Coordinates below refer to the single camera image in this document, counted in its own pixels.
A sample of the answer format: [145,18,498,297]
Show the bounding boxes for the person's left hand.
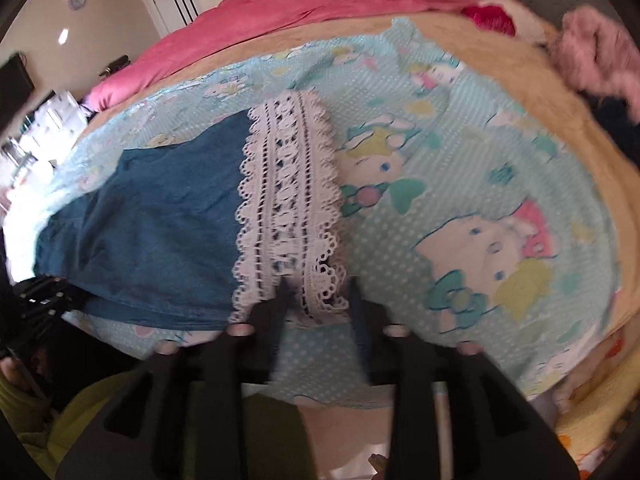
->
[0,352,33,393]

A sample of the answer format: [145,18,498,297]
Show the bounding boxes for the pink duvet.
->
[82,0,506,111]

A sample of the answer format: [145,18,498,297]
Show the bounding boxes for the cluttered desk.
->
[0,89,92,203]

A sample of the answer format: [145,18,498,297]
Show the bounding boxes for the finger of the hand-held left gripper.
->
[12,274,95,322]

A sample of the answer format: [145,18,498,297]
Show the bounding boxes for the red cloth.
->
[460,4,517,37]

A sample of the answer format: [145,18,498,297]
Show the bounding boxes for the pink fluffy garment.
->
[552,6,640,123]

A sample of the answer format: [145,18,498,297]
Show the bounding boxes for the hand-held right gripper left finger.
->
[55,278,292,480]

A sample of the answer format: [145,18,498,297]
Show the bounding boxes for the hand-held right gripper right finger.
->
[348,279,582,480]

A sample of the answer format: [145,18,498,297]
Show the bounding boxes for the yellow printed cloth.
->
[547,330,640,467]

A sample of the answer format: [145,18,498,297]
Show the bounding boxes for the light blue cartoon printed blanket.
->
[47,17,622,409]

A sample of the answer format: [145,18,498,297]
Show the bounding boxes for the blue denim lace-hem pants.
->
[32,87,351,333]

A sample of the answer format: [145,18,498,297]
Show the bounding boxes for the black monitor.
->
[0,52,37,128]

